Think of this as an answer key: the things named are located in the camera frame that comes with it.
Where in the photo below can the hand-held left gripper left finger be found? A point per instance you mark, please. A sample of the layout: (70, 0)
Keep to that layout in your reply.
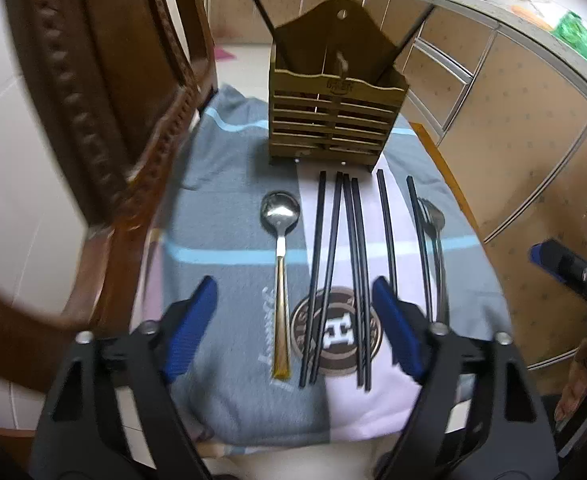
(193, 330)

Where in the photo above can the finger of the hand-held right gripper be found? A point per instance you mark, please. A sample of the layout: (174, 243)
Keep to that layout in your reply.
(568, 266)

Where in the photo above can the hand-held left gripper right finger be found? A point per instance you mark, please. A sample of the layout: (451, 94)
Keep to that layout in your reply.
(393, 325)

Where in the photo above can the black chopstick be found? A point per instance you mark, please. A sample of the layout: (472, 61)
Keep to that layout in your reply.
(419, 240)
(413, 34)
(261, 15)
(326, 280)
(312, 280)
(386, 225)
(352, 270)
(361, 270)

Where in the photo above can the metal fork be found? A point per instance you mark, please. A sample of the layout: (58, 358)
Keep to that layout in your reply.
(436, 230)

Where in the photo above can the wooden utensil holder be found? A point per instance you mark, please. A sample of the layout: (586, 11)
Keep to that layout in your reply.
(333, 90)

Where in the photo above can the grey and pink printed blanket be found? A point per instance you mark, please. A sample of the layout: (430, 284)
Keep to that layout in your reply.
(223, 220)

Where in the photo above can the wooden table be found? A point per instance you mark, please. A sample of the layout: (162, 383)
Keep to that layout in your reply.
(448, 180)

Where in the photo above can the green plastic bag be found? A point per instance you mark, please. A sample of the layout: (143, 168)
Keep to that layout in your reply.
(578, 37)

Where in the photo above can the orange cutting board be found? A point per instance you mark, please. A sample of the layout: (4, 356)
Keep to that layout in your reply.
(529, 16)

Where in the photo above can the white kitchen countertop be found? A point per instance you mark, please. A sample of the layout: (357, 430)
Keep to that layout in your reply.
(478, 5)

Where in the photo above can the carved wooden chair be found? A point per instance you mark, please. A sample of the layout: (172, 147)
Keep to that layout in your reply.
(98, 60)

